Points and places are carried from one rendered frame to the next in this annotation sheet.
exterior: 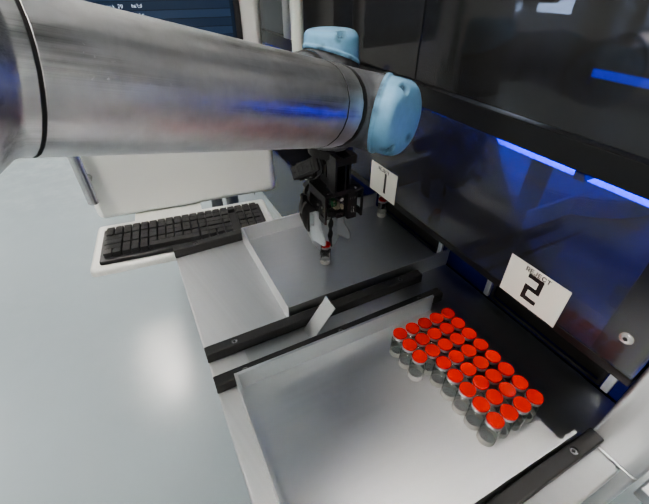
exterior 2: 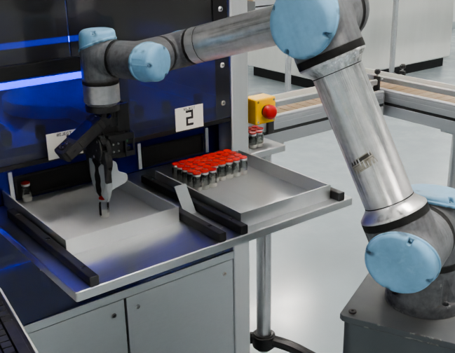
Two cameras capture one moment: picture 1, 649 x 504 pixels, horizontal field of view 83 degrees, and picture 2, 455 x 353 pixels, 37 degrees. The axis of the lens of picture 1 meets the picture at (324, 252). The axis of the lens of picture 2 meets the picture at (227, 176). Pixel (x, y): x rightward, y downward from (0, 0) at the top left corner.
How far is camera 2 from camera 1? 1.52 m
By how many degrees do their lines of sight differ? 85
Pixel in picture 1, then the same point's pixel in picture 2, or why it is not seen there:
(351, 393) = (231, 199)
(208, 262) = (105, 266)
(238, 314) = (175, 239)
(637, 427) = (240, 132)
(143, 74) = not seen: hidden behind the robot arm
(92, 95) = not seen: hidden behind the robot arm
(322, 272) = (119, 216)
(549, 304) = (198, 116)
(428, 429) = (244, 183)
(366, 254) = (93, 202)
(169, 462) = not seen: outside the picture
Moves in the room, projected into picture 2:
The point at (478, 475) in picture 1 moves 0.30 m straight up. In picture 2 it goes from (261, 175) to (261, 57)
